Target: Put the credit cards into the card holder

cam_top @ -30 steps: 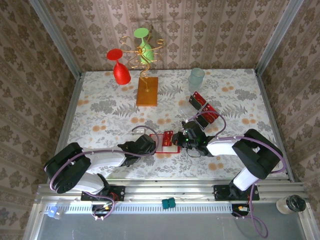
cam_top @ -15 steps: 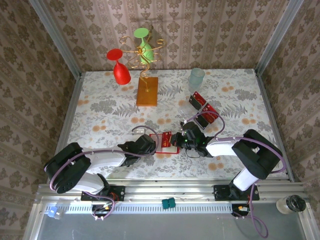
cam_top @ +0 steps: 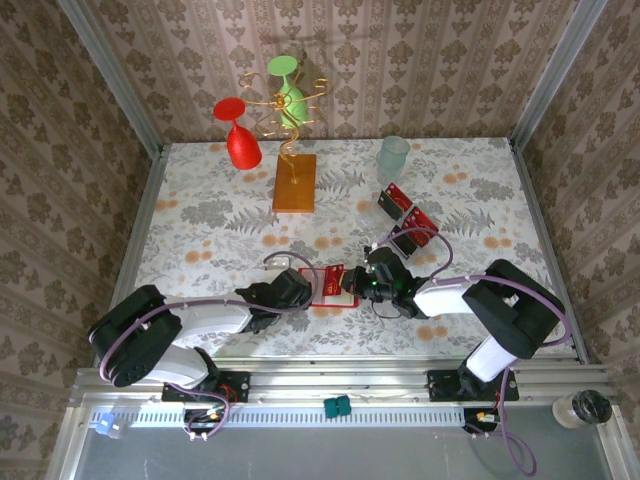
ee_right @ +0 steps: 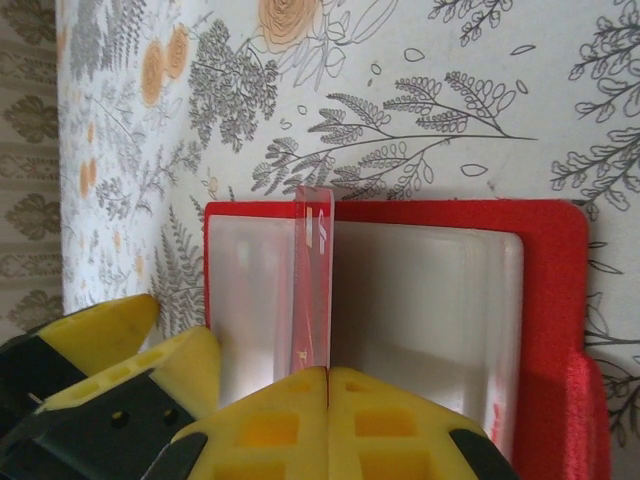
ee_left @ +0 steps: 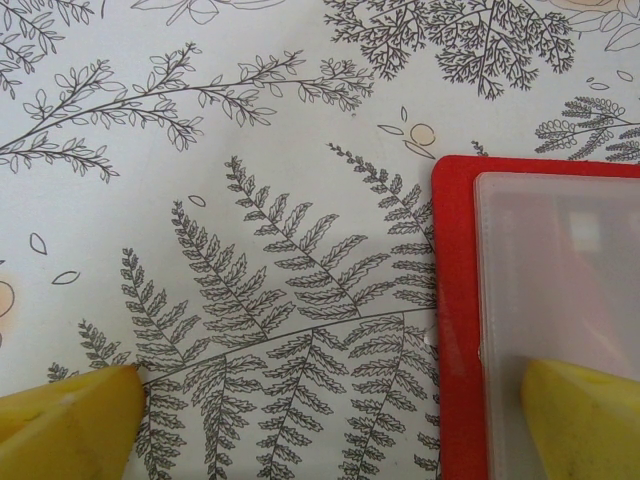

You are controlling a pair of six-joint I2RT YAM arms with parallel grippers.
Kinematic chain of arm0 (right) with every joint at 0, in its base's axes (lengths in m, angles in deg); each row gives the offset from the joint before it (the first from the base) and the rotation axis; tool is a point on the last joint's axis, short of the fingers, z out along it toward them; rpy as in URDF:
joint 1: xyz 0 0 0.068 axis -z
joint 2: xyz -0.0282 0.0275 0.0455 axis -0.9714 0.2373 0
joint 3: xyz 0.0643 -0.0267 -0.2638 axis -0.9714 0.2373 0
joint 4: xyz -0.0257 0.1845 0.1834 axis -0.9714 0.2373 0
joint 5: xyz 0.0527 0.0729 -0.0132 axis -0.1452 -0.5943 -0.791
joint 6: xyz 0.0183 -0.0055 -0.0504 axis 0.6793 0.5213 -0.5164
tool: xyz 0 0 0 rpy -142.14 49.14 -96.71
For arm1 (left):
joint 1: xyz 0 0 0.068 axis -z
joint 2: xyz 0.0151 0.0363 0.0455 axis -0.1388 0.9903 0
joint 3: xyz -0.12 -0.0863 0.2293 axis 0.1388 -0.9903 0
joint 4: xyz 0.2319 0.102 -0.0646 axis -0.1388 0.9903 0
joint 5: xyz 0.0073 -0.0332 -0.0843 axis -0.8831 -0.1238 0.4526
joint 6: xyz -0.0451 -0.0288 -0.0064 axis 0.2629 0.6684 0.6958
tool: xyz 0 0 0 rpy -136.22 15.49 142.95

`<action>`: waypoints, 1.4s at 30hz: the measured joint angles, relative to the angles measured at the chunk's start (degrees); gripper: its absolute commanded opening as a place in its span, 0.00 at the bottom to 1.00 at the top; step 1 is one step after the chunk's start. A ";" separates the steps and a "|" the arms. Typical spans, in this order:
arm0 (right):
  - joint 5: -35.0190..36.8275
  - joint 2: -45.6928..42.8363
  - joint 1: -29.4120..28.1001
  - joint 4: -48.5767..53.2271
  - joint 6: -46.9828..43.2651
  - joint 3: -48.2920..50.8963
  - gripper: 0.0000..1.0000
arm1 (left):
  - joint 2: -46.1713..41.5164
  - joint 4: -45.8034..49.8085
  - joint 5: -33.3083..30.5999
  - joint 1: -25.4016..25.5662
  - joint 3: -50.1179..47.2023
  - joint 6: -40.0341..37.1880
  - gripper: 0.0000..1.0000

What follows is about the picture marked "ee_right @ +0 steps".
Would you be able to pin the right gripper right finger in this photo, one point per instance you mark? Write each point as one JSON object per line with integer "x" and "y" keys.
{"x": 390, "y": 450}

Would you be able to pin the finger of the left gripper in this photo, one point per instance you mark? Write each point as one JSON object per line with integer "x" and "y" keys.
{"x": 100, "y": 335}
{"x": 150, "y": 400}

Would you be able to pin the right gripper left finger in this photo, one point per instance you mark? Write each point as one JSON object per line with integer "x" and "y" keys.
{"x": 270, "y": 450}

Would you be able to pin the red card holder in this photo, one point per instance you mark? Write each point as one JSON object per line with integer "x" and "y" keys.
{"x": 550, "y": 300}

